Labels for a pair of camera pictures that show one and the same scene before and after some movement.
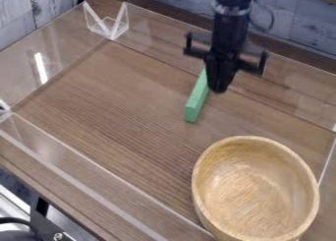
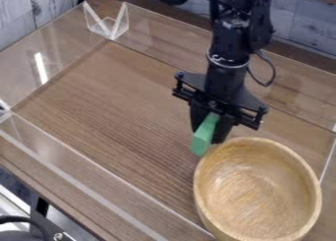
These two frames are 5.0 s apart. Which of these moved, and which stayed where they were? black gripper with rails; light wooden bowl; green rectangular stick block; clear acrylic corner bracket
Moved: green rectangular stick block; black gripper with rails
Stayed: light wooden bowl; clear acrylic corner bracket
